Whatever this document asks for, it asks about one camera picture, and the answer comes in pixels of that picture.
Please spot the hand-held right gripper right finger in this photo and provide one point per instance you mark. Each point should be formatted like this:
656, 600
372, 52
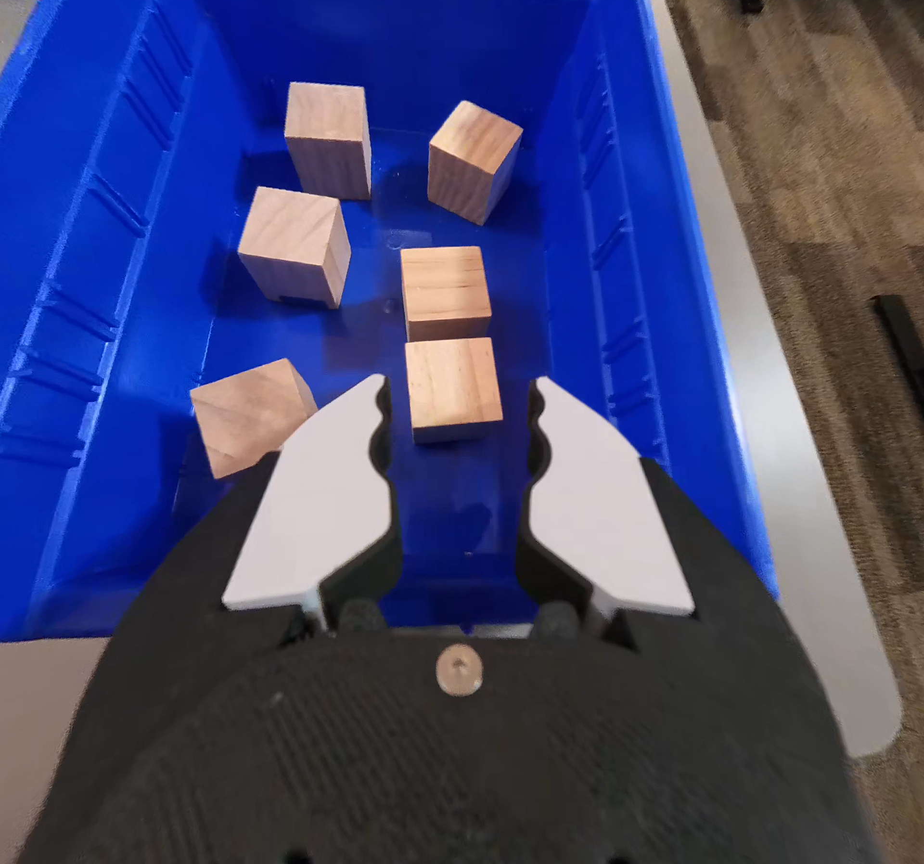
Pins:
606, 517

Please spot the blue plastic bin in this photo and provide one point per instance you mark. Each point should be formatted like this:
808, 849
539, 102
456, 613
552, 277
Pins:
433, 26

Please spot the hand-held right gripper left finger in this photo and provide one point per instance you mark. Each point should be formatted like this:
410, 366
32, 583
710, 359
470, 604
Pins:
317, 503

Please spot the grey desk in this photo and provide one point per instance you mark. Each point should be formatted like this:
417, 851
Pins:
758, 373

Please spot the wooden cube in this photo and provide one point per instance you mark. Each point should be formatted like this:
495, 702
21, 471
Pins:
445, 292
453, 389
292, 247
473, 160
249, 413
328, 138

